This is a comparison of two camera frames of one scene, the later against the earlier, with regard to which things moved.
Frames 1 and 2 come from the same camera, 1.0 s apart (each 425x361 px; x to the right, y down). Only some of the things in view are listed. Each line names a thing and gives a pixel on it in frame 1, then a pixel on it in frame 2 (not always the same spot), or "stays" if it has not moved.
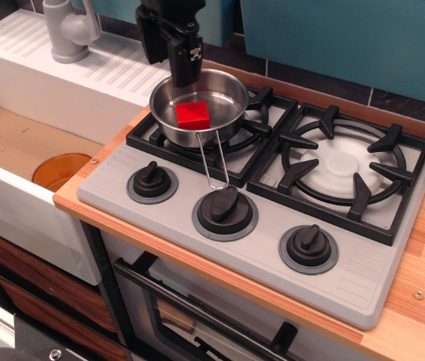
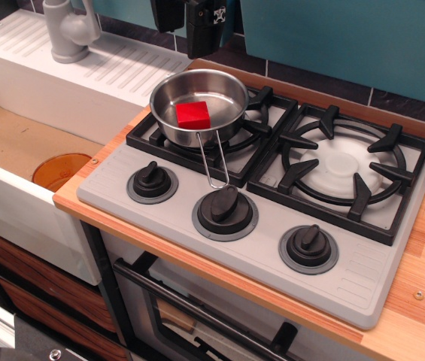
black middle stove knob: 225,215 stays
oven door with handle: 167,313 stays
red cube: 192,116 stays
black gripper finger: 155,34 to 169,14
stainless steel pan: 209,113 stays
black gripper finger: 186,59 to 205,24
